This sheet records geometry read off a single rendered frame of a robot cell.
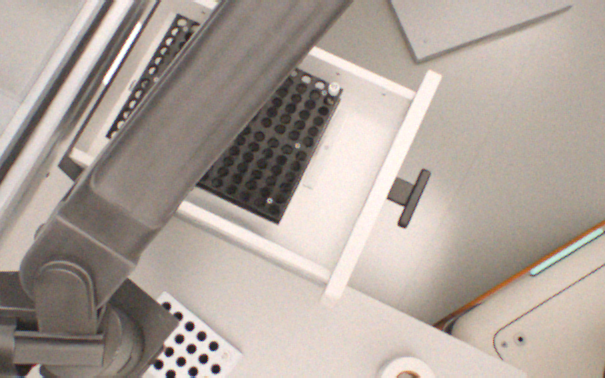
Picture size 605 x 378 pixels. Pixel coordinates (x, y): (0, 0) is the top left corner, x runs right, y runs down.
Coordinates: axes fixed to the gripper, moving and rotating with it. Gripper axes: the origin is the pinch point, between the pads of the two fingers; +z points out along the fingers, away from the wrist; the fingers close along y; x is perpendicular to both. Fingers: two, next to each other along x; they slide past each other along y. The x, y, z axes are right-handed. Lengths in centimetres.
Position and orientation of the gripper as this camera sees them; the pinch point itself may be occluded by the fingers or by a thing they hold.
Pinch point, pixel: (128, 351)
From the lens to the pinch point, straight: 69.5
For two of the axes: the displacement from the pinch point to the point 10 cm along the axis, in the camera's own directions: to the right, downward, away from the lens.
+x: 7.8, 6.1, -1.2
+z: -0.6, 2.7, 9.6
